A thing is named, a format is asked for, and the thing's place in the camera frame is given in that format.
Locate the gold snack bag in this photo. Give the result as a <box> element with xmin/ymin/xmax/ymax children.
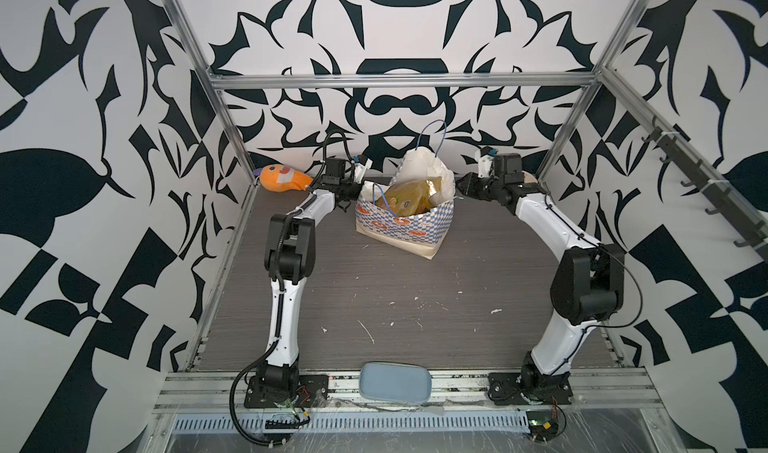
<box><xmin>375</xmin><ymin>177</ymin><xmax>442</xmax><ymax>217</ymax></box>

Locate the blue checkered paper bag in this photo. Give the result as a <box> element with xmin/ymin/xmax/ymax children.
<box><xmin>355</xmin><ymin>131</ymin><xmax>456</xmax><ymax>260</ymax></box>

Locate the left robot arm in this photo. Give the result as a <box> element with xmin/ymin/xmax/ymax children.
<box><xmin>249</xmin><ymin>155</ymin><xmax>371</xmax><ymax>406</ymax></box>

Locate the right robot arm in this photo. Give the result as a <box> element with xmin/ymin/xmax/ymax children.
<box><xmin>457</xmin><ymin>147</ymin><xmax>628</xmax><ymax>395</ymax></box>

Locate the beige alarm clock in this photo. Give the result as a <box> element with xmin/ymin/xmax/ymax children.
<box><xmin>523</xmin><ymin>172</ymin><xmax>538</xmax><ymax>184</ymax></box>

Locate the orange plush toy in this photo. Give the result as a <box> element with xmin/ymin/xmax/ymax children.
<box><xmin>254</xmin><ymin>164</ymin><xmax>313</xmax><ymax>193</ymax></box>

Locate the small circuit board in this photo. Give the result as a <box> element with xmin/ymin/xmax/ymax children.
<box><xmin>526</xmin><ymin>409</ymin><xmax>567</xmax><ymax>444</ymax></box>

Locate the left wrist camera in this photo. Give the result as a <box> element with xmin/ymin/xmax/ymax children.
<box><xmin>353</xmin><ymin>155</ymin><xmax>373</xmax><ymax>184</ymax></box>

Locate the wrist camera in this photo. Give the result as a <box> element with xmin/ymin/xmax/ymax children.
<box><xmin>353</xmin><ymin>155</ymin><xmax>373</xmax><ymax>184</ymax></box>
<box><xmin>475</xmin><ymin>147</ymin><xmax>497</xmax><ymax>178</ymax></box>

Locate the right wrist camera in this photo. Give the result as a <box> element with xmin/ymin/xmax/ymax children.
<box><xmin>475</xmin><ymin>147</ymin><xmax>497</xmax><ymax>178</ymax></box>

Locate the black corrugated cable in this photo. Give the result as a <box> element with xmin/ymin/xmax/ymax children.
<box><xmin>227</xmin><ymin>338</ymin><xmax>295</xmax><ymax>448</ymax></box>

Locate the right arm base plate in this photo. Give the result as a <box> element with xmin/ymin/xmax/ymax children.
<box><xmin>487</xmin><ymin>373</ymin><xmax>573</xmax><ymax>406</ymax></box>

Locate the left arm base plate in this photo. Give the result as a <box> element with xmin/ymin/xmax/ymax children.
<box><xmin>243</xmin><ymin>374</ymin><xmax>329</xmax><ymax>409</ymax></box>

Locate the black hook rail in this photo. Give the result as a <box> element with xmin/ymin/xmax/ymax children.
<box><xmin>643</xmin><ymin>116</ymin><xmax>767</xmax><ymax>263</ymax></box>

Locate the white cable duct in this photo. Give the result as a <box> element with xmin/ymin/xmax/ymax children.
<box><xmin>170</xmin><ymin>410</ymin><xmax>532</xmax><ymax>435</ymax></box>

